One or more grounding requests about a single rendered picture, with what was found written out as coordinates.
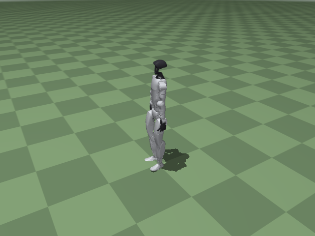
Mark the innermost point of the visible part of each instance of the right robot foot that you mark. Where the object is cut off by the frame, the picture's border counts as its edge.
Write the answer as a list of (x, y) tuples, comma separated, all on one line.
[(150, 159)]

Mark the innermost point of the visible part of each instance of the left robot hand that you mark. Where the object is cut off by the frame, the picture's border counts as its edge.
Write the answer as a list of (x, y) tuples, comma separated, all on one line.
[(162, 126)]

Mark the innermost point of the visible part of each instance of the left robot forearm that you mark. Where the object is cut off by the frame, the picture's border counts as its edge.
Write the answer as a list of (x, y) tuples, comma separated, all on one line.
[(162, 112)]

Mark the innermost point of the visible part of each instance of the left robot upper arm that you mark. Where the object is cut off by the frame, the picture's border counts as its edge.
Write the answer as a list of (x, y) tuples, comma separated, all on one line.
[(162, 87)]

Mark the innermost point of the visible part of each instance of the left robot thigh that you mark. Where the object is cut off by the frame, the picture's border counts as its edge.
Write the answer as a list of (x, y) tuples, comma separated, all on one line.
[(157, 134)]

